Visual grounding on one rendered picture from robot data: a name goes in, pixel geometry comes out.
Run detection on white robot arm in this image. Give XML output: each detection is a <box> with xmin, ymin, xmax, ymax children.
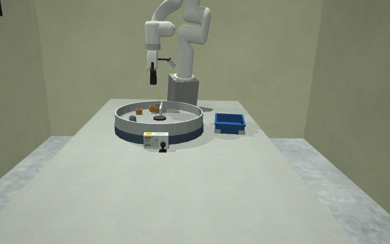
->
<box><xmin>145</xmin><ymin>0</ymin><xmax>211</xmax><ymax>81</ymax></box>

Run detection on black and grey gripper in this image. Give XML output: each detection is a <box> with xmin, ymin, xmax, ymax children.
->
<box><xmin>145</xmin><ymin>49</ymin><xmax>160</xmax><ymax>85</ymax></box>

